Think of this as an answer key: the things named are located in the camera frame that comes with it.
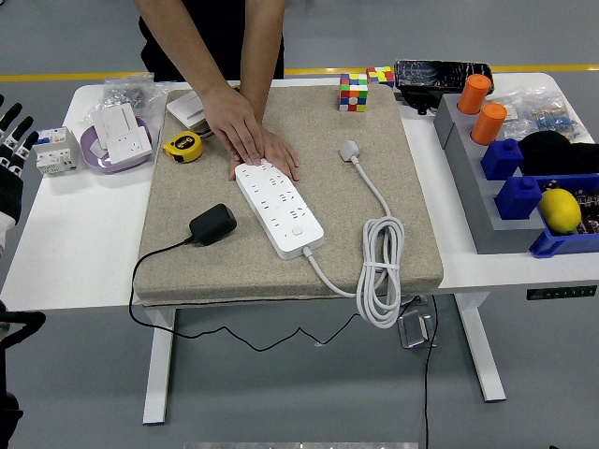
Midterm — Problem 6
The person's left hand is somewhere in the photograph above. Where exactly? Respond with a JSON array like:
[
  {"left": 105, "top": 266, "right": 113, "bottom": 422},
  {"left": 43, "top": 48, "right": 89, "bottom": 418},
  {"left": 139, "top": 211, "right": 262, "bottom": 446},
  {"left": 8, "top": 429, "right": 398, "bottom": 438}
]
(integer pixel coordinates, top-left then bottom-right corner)
[{"left": 227, "top": 128, "right": 300, "bottom": 182}]

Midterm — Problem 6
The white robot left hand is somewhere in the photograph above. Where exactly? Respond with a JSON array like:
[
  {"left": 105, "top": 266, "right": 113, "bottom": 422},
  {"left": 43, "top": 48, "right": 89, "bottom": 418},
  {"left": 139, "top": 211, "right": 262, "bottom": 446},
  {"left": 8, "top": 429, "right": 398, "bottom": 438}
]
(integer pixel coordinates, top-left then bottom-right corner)
[{"left": 0, "top": 94, "right": 40, "bottom": 258}]

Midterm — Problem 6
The person's right hand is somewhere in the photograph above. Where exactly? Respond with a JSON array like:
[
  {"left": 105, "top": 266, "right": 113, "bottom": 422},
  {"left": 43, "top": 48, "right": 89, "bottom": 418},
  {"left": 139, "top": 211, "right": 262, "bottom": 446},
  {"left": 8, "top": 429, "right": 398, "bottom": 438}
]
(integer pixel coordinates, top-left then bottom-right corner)
[{"left": 199, "top": 86, "right": 267, "bottom": 166}]

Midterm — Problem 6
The white power strip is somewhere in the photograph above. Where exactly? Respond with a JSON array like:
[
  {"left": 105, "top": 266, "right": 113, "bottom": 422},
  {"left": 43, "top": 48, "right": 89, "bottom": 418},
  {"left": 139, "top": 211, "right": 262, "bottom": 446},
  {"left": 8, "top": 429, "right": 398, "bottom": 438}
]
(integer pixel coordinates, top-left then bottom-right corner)
[{"left": 234, "top": 158, "right": 326, "bottom": 261}]

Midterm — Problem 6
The black power adapter plug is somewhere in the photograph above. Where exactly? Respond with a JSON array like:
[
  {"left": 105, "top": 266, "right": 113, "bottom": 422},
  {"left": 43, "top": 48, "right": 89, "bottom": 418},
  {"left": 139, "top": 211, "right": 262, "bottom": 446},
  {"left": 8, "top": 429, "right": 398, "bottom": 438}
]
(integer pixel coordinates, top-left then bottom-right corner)
[{"left": 188, "top": 203, "right": 238, "bottom": 247}]

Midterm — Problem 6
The thin black adapter cord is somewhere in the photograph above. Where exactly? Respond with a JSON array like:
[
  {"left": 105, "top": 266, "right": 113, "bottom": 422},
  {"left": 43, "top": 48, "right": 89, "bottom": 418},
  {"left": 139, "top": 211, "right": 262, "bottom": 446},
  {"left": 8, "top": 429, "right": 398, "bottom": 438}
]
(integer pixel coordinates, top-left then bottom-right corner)
[{"left": 128, "top": 237, "right": 359, "bottom": 352}]

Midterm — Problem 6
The dark circuit board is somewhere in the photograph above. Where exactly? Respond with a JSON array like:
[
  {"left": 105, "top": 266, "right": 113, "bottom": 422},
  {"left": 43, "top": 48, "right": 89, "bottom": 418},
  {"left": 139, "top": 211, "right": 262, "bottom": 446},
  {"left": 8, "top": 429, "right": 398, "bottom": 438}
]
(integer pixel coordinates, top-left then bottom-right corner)
[{"left": 537, "top": 179, "right": 599, "bottom": 237}]

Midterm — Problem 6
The yellow tape measure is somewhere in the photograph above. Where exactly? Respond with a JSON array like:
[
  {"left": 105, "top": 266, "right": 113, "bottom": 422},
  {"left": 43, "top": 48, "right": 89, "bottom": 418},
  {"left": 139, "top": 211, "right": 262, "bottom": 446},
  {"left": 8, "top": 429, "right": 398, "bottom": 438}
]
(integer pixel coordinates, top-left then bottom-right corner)
[{"left": 162, "top": 131, "right": 205, "bottom": 164}]

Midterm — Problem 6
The white circuit breaker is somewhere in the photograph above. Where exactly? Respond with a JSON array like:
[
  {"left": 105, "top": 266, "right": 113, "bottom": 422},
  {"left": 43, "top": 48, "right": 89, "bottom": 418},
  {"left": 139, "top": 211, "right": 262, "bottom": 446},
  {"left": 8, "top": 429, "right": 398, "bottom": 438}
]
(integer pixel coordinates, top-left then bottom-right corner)
[{"left": 31, "top": 125, "right": 80, "bottom": 178}]

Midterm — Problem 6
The grey-brown fabric mat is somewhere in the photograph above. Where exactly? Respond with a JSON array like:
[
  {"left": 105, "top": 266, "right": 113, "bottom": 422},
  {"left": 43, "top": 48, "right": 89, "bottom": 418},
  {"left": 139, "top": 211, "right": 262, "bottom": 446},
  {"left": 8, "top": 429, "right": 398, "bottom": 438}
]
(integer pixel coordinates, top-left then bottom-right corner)
[{"left": 133, "top": 84, "right": 445, "bottom": 308}]

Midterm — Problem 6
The purple bowl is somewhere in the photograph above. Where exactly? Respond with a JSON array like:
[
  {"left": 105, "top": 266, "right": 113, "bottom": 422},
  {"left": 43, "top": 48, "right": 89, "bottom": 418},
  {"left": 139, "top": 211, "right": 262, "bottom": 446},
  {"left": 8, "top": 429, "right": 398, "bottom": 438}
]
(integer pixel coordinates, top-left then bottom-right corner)
[{"left": 79, "top": 116, "right": 155, "bottom": 175}]

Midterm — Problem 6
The multicoloured puzzle cube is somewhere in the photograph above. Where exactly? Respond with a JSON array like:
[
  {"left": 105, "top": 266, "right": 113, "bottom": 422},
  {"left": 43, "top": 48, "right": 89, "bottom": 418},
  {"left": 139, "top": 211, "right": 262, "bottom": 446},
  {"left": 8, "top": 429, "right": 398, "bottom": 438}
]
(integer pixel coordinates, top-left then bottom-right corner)
[
  {"left": 338, "top": 72, "right": 370, "bottom": 113},
  {"left": 365, "top": 65, "right": 396, "bottom": 89}
]

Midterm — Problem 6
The person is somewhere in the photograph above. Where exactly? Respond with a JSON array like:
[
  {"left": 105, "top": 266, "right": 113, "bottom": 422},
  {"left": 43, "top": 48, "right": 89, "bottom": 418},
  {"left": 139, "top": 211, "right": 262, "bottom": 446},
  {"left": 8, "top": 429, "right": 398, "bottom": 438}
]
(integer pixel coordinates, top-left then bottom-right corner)
[{"left": 138, "top": 0, "right": 285, "bottom": 83}]

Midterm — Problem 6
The clear bag of screws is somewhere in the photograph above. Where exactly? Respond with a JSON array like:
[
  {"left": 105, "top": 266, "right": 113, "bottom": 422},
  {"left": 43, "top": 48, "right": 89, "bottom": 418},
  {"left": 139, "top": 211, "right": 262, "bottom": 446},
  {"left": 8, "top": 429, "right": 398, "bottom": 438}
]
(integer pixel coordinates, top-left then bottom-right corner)
[{"left": 77, "top": 72, "right": 169, "bottom": 137}]

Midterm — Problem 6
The black plastic-wrapped device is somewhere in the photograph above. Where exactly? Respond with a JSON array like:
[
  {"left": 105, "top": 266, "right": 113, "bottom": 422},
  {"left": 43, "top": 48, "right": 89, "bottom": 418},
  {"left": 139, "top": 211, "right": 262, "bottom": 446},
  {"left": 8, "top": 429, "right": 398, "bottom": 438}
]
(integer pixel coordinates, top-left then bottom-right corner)
[{"left": 393, "top": 58, "right": 494, "bottom": 116}]

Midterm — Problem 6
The grey stepped block holder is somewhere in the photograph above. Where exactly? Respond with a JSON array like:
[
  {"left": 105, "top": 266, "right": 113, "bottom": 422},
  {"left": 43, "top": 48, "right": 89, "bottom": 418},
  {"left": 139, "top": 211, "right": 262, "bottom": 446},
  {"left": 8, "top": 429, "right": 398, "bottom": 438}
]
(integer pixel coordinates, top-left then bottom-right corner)
[{"left": 432, "top": 93, "right": 548, "bottom": 256}]

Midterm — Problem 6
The orange cylinder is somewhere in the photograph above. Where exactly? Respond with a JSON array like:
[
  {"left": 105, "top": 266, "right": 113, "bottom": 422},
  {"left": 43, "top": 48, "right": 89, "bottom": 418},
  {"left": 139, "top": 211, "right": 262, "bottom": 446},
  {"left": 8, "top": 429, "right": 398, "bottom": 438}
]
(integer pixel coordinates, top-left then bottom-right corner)
[
  {"left": 457, "top": 73, "right": 493, "bottom": 116},
  {"left": 470, "top": 102, "right": 509, "bottom": 146}
]

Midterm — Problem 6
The blue plastic block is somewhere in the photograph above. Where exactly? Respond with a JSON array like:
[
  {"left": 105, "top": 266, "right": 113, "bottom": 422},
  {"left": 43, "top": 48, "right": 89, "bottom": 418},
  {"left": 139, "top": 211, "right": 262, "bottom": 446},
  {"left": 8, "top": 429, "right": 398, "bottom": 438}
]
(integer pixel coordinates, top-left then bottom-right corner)
[
  {"left": 494, "top": 175, "right": 544, "bottom": 222},
  {"left": 480, "top": 138, "right": 524, "bottom": 181}
]

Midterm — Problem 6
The white table leg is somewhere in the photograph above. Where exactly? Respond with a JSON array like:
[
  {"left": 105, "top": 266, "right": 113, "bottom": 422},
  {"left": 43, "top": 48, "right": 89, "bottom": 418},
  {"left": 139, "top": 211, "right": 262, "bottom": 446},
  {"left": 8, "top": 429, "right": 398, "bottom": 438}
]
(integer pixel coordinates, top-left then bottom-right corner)
[
  {"left": 454, "top": 293, "right": 507, "bottom": 403},
  {"left": 142, "top": 306, "right": 178, "bottom": 426}
]

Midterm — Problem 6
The clear bag of small parts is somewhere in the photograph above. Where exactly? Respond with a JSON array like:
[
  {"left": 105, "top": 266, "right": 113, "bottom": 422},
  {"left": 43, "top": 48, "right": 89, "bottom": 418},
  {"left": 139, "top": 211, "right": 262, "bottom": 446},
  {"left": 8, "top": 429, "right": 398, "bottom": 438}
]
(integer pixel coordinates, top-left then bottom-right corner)
[{"left": 493, "top": 86, "right": 584, "bottom": 144}]

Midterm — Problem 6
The yellow lemon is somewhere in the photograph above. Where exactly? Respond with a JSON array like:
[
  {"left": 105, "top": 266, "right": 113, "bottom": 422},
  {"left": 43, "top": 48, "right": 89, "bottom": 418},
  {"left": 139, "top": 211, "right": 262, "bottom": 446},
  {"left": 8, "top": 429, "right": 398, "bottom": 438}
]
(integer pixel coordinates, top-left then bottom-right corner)
[{"left": 537, "top": 187, "right": 583, "bottom": 234}]

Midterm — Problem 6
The blue plastic bin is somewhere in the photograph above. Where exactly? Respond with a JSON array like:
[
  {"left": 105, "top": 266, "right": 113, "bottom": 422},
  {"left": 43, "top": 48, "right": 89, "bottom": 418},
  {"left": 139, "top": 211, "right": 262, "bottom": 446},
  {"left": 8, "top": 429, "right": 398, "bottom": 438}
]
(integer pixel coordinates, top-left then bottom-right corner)
[{"left": 529, "top": 172, "right": 599, "bottom": 259}]

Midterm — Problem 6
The black table control panel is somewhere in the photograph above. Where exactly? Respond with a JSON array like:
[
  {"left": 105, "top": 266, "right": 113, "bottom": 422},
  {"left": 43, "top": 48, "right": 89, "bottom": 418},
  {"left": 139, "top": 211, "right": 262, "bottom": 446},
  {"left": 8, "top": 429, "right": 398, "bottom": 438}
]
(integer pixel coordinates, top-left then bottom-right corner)
[{"left": 526, "top": 284, "right": 599, "bottom": 301}]

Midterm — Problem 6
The white wall switch panel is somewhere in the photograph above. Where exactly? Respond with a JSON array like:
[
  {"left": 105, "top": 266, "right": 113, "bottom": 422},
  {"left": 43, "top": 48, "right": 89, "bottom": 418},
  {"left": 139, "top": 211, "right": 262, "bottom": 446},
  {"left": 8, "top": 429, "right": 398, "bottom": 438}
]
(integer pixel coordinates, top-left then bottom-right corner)
[{"left": 166, "top": 89, "right": 212, "bottom": 128}]

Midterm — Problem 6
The white power strip cord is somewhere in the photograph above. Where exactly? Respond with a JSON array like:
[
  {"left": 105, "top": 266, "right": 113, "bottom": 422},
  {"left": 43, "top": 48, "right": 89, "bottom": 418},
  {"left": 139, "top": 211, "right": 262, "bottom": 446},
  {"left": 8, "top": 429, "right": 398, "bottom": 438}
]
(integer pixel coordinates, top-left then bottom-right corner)
[{"left": 303, "top": 138, "right": 405, "bottom": 329}]

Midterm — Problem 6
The white wall socket panel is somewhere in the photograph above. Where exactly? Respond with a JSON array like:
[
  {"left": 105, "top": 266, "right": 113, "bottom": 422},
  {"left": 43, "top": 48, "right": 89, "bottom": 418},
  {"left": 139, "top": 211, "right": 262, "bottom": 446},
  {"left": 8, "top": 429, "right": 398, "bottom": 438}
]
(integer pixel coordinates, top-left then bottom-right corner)
[{"left": 106, "top": 128, "right": 154, "bottom": 166}]

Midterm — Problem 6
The white blank switch plate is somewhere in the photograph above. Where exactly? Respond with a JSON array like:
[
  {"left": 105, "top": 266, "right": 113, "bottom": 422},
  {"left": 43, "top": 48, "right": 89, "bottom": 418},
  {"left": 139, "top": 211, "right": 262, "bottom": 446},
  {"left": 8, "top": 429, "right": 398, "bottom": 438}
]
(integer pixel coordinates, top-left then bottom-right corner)
[{"left": 90, "top": 103, "right": 140, "bottom": 151}]

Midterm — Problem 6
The black floor cable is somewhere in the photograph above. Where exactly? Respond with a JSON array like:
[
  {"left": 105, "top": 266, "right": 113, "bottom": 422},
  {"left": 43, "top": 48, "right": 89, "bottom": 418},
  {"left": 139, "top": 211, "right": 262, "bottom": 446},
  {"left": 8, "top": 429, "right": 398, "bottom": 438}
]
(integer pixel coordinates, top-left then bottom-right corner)
[{"left": 395, "top": 294, "right": 440, "bottom": 449}]

